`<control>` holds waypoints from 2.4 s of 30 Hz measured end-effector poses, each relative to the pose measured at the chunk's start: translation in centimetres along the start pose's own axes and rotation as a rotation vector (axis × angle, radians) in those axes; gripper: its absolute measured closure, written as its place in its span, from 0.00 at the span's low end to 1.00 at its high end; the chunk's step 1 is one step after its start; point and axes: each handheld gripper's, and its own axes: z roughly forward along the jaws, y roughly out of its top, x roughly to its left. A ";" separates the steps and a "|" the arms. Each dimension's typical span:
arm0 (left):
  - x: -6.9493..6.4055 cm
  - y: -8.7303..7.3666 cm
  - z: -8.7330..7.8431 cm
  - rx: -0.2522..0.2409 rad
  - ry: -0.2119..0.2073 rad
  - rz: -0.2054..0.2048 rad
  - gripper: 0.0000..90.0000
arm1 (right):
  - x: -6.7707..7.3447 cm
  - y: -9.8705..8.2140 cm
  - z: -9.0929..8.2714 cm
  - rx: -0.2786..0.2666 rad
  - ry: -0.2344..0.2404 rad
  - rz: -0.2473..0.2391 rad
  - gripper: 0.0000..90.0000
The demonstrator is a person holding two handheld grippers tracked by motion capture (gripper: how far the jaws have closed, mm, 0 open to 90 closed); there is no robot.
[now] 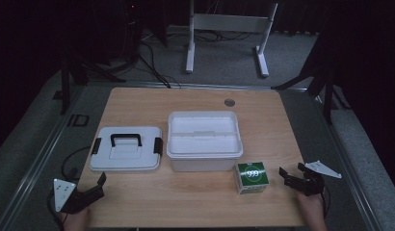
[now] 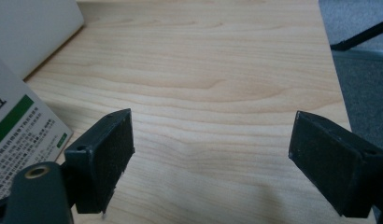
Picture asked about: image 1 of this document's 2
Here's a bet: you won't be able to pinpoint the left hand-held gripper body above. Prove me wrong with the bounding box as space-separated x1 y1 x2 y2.
52 178 105 215

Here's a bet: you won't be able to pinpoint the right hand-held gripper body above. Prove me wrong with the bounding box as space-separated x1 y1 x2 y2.
283 160 343 197

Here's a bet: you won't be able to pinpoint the green and white carton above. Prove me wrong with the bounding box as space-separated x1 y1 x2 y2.
235 161 271 195

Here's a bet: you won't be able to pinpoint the white plastic storage box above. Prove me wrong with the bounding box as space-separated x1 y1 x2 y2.
166 110 245 172

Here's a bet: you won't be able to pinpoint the person's right hand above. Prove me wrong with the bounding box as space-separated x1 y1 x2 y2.
296 192 326 219

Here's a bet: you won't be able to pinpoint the person's left hand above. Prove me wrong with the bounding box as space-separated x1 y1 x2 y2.
62 207 91 231

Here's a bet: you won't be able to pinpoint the black floor socket plate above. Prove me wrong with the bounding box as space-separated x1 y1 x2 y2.
66 113 91 128

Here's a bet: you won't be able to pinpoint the black tripod stand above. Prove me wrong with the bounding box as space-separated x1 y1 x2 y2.
270 32 352 127
58 47 126 116

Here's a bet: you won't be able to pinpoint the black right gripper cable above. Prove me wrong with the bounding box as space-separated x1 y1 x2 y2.
320 184 332 219

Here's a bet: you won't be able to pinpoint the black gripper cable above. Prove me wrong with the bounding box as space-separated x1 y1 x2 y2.
46 145 92 231
320 184 332 219

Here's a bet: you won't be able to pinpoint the white lid with black handle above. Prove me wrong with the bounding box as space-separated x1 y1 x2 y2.
89 126 164 172

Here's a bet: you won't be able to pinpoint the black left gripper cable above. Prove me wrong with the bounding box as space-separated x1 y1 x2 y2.
46 145 92 231

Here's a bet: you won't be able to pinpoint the black floor cables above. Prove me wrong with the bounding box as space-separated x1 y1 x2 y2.
134 30 184 90

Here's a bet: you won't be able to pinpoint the white metal desk frame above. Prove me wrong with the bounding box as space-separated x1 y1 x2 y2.
184 0 279 79

